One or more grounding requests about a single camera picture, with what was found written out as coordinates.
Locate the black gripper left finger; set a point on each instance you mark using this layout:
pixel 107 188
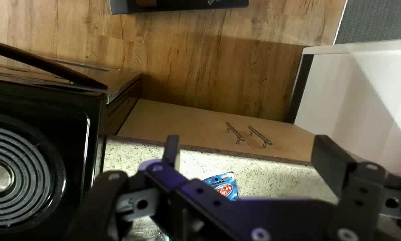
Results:
pixel 171 152

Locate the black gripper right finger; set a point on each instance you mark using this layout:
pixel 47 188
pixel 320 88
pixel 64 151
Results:
pixel 334 163

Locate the blue snack packet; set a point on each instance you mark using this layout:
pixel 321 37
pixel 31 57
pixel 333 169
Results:
pixel 222 187

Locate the black electric stove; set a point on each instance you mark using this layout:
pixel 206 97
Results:
pixel 44 135

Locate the black flat panel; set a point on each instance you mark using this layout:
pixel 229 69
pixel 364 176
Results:
pixel 178 5

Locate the coil stove burner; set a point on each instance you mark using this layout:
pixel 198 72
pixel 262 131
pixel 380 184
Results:
pixel 18 175

